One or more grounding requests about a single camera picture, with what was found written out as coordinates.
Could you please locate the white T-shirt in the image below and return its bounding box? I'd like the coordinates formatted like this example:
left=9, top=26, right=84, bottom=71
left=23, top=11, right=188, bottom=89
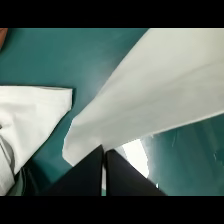
left=62, top=28, right=224, bottom=168

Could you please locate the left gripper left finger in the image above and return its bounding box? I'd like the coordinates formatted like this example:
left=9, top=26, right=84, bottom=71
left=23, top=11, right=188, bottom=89
left=43, top=144, right=105, bottom=197

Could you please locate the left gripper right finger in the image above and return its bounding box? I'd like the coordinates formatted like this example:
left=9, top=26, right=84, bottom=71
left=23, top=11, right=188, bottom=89
left=105, top=148, right=167, bottom=197

